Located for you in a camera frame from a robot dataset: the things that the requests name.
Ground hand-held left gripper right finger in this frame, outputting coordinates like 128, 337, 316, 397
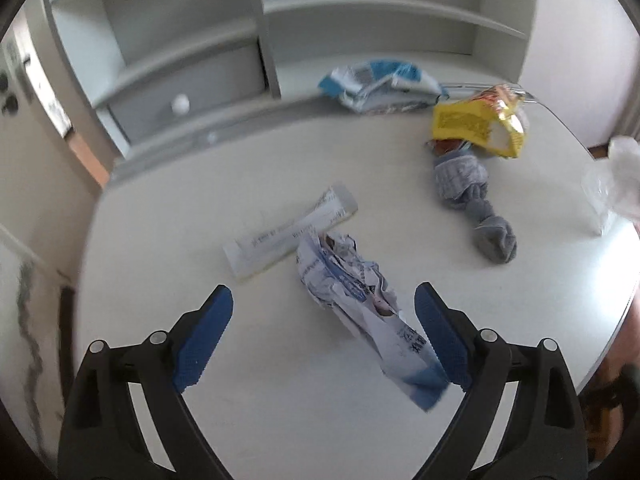
414, 281, 590, 480

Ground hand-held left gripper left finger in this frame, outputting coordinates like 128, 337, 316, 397
57, 284, 235, 480

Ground clear plastic bag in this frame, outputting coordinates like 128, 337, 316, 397
580, 136, 640, 237

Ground white stick packet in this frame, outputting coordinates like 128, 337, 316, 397
222, 183, 359, 281

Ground grey sock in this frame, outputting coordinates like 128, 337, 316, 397
433, 152, 519, 265

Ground yellow snack bag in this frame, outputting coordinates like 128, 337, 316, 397
431, 84, 530, 160

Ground white door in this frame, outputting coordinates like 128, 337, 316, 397
0, 12, 98, 281

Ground grey drawer with white knob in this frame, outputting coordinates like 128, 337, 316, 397
102, 41, 267, 147

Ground blue white striped wrapper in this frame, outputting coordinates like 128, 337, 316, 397
319, 59, 449, 114

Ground white grey shelf unit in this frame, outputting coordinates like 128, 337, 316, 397
40, 0, 544, 161

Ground black door handle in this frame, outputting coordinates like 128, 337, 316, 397
0, 72, 21, 117

